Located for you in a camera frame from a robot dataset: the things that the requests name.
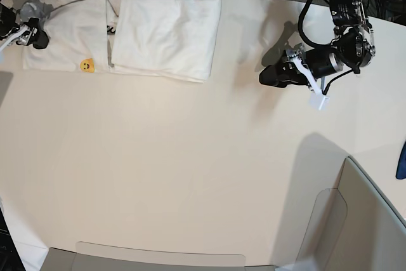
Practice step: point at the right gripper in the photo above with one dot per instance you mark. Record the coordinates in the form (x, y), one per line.
(34, 36)

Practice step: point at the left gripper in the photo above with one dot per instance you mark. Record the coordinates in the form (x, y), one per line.
(320, 62)

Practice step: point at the white printed t-shirt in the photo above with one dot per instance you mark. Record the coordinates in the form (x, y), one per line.
(169, 38)

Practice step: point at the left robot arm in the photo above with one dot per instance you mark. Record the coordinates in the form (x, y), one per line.
(353, 42)

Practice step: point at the blue cloth at edge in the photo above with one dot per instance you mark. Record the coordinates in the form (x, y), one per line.
(401, 166)

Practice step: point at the grey cardboard box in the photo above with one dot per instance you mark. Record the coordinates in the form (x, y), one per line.
(352, 227)

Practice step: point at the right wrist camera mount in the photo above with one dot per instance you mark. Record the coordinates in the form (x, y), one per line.
(22, 37)

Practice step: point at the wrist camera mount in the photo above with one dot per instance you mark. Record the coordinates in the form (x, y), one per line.
(297, 56)
(22, 37)

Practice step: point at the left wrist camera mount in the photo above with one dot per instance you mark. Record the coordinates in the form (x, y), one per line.
(297, 56)

